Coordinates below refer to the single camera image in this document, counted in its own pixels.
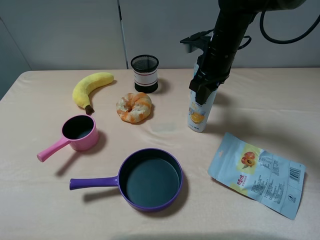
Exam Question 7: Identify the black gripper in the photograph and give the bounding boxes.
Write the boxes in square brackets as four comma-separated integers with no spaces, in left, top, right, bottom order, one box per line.
[189,46,237,105]

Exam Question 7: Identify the white shampoo bottle blue cap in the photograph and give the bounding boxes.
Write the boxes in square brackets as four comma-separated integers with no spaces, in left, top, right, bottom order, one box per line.
[187,90,218,133]

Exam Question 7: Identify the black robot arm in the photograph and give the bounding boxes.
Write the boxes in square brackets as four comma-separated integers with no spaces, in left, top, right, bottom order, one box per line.
[189,0,304,105]

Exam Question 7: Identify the clear water bottle blue cap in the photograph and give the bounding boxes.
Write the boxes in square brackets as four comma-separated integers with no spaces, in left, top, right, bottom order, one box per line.
[190,62,199,92]

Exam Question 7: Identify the black mesh pen cup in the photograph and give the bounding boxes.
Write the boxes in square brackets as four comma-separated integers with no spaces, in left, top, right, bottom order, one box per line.
[130,54,159,94]

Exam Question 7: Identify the orange white plush shrimp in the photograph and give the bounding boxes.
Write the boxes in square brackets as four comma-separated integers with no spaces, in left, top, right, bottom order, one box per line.
[116,92,152,124]

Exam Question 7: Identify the purple frying pan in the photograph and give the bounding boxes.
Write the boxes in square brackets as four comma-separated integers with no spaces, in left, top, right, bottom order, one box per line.
[69,148,184,212]

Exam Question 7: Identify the light blue snack pouch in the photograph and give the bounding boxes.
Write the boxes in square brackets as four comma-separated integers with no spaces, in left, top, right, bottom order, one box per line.
[208,133,306,220]

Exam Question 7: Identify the yellow plush banana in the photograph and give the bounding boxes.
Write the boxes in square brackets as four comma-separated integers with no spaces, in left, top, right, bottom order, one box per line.
[72,72,114,116]

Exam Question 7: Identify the pink saucepan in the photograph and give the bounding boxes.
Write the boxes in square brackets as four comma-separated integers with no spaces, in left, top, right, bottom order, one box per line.
[37,115,99,163]

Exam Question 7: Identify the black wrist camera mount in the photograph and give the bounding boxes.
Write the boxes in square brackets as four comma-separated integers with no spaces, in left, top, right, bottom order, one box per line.
[180,29,213,53]

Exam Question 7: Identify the black cable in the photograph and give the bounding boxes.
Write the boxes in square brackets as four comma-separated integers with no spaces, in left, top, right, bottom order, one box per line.
[239,0,320,51]

